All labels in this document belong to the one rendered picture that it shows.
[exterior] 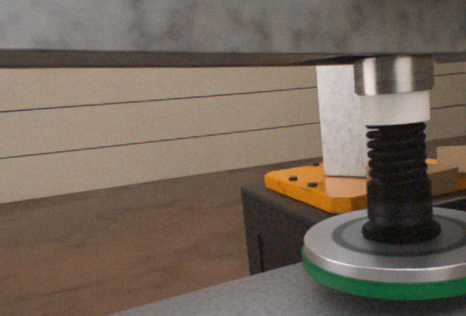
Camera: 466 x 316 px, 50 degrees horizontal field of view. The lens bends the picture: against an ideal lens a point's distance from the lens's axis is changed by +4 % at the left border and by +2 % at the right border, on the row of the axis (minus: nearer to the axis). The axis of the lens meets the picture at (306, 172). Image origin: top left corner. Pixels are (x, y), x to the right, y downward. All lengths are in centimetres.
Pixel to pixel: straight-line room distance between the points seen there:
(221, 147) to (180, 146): 52
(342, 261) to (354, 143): 87
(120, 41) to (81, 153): 603
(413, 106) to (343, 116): 84
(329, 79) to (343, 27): 95
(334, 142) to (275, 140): 535
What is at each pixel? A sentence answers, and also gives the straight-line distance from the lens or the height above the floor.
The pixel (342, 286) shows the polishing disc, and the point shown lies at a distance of 46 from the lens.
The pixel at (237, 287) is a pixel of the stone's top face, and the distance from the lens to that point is 58.
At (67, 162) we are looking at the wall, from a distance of 634.
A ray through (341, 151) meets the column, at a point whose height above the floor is 85.
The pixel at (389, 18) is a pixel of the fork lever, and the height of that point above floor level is 109.
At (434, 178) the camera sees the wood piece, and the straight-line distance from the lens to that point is 109.
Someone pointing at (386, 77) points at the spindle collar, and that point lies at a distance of 48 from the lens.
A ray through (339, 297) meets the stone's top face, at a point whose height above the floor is 82.
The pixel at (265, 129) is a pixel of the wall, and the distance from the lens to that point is 666.
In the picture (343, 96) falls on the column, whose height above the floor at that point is 100.
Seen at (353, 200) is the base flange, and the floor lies 77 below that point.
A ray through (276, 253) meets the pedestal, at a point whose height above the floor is 58.
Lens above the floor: 104
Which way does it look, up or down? 10 degrees down
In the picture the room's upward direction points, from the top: 5 degrees counter-clockwise
